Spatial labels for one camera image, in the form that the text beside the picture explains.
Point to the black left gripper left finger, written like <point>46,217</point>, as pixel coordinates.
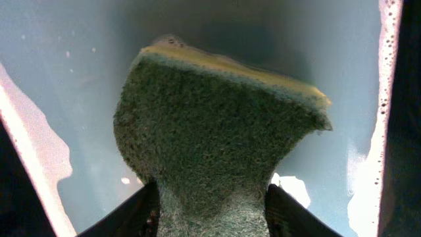
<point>138,216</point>

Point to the black tub of soapy water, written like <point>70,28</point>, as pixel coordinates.
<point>63,64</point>

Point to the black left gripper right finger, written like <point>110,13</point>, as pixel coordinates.
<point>286,217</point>

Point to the green yellow scrub sponge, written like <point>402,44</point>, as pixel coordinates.
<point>210,132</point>

